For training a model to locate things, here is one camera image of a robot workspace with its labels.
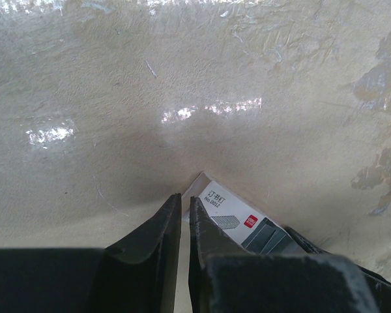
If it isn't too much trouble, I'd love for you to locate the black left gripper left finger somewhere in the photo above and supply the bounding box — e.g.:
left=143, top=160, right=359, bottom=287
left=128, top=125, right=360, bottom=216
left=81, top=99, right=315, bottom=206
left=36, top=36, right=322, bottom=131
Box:
left=0, top=194, right=182, bottom=312

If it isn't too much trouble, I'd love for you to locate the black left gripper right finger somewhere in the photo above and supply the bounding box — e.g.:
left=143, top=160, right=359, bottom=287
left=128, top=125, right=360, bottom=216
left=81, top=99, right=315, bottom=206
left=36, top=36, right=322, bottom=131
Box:
left=188, top=197, right=391, bottom=312

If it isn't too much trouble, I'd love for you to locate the small white card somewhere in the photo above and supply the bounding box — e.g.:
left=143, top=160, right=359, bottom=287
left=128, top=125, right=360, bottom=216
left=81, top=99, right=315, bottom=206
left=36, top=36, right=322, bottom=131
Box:
left=182, top=171, right=303, bottom=254

